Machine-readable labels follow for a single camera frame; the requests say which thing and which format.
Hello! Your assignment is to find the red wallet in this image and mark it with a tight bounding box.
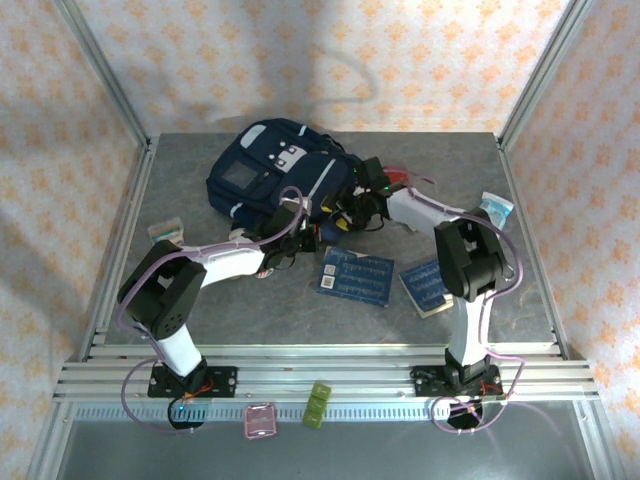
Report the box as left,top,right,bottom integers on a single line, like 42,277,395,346
381,166,417,190

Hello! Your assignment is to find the blue booklet with QR code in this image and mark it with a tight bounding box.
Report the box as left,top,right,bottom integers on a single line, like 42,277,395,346
315,244,396,308

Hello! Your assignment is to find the navy blue backpack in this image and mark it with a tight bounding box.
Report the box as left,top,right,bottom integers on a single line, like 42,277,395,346
205,117,367,242

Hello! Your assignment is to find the blue booklet with tan back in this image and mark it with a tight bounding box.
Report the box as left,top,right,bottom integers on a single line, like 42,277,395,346
398,257,457,320

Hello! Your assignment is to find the blue white tissue pack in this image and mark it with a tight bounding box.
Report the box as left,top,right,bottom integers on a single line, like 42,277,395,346
473,191,516,234

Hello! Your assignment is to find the clear pack of sticky flags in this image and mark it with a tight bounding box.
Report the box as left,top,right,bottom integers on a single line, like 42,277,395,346
146,216,187,247

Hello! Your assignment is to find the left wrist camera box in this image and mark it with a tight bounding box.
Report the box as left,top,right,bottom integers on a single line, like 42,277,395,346
272,198,314,234

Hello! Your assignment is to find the aluminium front rail frame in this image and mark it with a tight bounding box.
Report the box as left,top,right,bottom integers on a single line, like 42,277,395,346
51,341,600,404

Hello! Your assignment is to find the aluminium right side rail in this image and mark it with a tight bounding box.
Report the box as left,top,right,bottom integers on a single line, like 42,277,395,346
492,132,572,361

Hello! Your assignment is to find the aluminium rail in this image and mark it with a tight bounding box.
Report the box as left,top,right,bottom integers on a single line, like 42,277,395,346
492,132,572,361
78,134,160,362

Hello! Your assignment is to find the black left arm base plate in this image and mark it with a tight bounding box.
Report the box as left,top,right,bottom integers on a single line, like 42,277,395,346
146,365,239,400

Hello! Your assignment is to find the aluminium left side rail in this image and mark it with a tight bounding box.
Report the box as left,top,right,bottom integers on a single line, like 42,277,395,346
78,134,160,362

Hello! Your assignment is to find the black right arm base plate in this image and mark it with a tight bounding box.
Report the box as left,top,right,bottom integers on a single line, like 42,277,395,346
409,363,504,400

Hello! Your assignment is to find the slotted grey cable tray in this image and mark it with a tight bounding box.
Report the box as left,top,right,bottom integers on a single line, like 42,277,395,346
68,403,507,423

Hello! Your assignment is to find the aluminium right corner post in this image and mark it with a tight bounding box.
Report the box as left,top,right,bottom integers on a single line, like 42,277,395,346
496,0,597,152

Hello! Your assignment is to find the aluminium corner post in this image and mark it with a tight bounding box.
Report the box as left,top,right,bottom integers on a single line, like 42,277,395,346
496,0,597,152
51,0,154,152

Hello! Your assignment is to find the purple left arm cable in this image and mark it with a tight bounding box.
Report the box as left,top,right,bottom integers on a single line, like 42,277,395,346
116,185,309,437

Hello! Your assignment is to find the aluminium left corner post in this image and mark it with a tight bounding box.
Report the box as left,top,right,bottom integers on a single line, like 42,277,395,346
51,0,154,152

